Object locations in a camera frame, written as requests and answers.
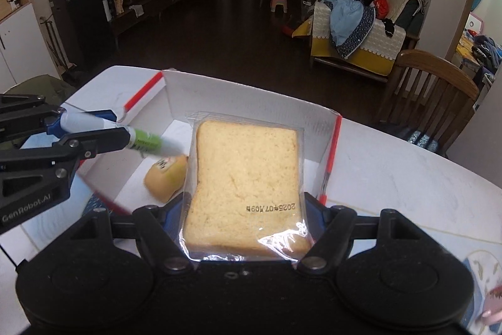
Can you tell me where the pink bed frame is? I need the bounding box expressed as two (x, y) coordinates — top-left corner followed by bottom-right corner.
(466, 13), (495, 38)

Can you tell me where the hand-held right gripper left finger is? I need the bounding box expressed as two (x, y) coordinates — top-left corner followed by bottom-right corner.
(68, 196), (194, 274)

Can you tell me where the pink container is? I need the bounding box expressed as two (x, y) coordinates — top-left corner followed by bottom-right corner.
(480, 287), (502, 328)

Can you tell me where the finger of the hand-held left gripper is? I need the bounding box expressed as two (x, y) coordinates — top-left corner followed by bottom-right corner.
(0, 94), (118, 143)
(0, 126), (131, 208)

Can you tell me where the red bag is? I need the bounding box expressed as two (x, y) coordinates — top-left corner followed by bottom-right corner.
(372, 0), (391, 20)

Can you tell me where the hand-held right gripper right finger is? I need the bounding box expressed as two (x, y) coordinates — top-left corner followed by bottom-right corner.
(297, 193), (426, 275)

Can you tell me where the yellow round toy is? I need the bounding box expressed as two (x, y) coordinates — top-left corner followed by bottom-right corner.
(144, 155), (190, 201)

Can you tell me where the dark wooden television cabinet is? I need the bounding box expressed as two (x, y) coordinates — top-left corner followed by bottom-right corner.
(109, 0), (221, 38)

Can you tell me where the white and green tube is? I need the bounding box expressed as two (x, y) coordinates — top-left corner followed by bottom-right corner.
(59, 111), (190, 158)

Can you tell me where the red cardboard box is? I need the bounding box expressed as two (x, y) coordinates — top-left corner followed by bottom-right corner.
(78, 69), (344, 214)

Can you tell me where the black tea bar machine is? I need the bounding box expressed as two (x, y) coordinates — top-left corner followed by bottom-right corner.
(43, 0), (109, 73)

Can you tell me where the wooden chair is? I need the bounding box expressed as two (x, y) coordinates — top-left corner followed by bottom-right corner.
(374, 49), (481, 157)

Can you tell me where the sofa with quilted cover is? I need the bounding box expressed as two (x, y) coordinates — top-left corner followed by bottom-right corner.
(292, 0), (428, 84)

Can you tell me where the packaged bread slice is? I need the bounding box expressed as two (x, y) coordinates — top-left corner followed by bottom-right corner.
(178, 112), (316, 263)

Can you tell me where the white cabinet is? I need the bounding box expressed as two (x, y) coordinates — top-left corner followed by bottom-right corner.
(0, 0), (60, 89)

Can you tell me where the light blue garment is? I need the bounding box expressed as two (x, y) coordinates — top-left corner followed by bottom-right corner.
(329, 0), (367, 47)

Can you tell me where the dark patterned garment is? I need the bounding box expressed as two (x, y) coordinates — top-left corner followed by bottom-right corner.
(319, 0), (378, 59)

